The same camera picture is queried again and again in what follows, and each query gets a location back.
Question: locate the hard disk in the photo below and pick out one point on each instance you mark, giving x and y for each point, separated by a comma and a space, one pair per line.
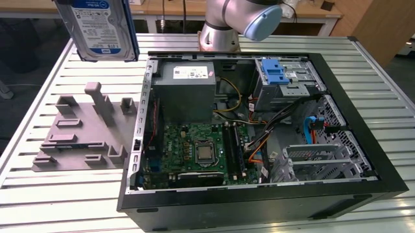
98, 29

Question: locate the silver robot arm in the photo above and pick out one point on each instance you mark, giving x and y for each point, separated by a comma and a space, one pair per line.
216, 36

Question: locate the metal disk bay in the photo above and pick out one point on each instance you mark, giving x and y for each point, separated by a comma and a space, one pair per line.
325, 163

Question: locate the grey power supply unit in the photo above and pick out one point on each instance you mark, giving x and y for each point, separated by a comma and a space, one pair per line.
182, 102

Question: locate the green motherboard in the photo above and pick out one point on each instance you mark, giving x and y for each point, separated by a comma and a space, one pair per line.
182, 136

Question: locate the silver CPU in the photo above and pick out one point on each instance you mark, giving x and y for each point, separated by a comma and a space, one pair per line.
204, 153

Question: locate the black RAM slot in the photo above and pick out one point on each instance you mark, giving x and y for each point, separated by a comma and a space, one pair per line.
231, 150

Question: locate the RAM stick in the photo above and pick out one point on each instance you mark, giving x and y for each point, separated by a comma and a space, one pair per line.
241, 155

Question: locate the black graphics card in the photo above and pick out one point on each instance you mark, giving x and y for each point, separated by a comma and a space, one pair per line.
198, 178

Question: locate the blue plastic drive latch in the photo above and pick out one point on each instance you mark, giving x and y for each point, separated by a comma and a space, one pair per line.
274, 72

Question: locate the metal optical drive cage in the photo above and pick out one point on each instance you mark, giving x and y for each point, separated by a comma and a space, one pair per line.
291, 91

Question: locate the grey parts rack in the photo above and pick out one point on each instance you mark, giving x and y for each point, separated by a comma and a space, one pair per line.
91, 136

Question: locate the black PC case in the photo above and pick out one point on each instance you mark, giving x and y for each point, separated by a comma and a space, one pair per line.
227, 208

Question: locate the white plastic bag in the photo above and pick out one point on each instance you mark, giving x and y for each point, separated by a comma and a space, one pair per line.
289, 11

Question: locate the small white box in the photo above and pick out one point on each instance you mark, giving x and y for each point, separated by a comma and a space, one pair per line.
138, 2

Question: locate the small black box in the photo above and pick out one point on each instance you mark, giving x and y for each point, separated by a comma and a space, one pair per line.
327, 5

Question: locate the grey metal leg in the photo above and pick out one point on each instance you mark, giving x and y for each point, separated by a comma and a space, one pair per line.
7, 93

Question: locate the wooden desk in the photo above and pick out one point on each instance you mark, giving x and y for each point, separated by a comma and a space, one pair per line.
32, 4

